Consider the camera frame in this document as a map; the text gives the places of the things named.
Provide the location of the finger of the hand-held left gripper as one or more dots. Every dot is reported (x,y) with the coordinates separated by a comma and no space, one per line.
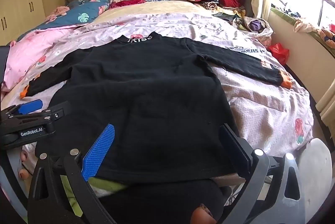
(59,110)
(30,106)

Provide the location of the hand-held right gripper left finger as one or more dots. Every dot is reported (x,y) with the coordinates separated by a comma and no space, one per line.
(99,150)

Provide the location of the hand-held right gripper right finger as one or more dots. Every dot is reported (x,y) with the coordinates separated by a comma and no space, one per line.
(235,145)

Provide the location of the black sweater with orange cuffs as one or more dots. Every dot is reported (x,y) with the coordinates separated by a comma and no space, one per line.
(144,98)

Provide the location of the white floral bag of clothes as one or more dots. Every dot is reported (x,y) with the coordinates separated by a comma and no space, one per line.
(255,26)

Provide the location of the dark patterned clothes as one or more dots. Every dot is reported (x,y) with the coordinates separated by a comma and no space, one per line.
(285,6)

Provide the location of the person's left hand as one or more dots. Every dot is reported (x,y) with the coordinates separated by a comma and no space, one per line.
(24,157)

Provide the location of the person's right hand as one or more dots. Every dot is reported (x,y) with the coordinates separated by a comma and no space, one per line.
(201,214)

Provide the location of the person's light green top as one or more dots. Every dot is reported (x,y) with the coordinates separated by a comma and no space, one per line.
(104,184)

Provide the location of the pink strawberry printed duvet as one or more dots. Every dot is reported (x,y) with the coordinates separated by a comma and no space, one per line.
(261,114)

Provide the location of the pink floral quilt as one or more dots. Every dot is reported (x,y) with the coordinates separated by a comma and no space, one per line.
(26,56)

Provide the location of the person's black pants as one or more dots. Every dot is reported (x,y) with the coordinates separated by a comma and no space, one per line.
(157,200)

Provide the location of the blue leaf-print pillow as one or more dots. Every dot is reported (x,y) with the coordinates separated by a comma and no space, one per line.
(78,13)

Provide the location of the red plastic bag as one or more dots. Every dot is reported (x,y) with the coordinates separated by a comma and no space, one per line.
(278,52)

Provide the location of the beige crumpled cloth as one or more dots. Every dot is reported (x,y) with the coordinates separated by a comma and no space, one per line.
(303,25)

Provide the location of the beige blanket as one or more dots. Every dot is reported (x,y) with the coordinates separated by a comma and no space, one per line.
(162,10)

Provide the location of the orange patterned blanket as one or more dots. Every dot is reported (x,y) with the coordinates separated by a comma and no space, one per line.
(328,35)

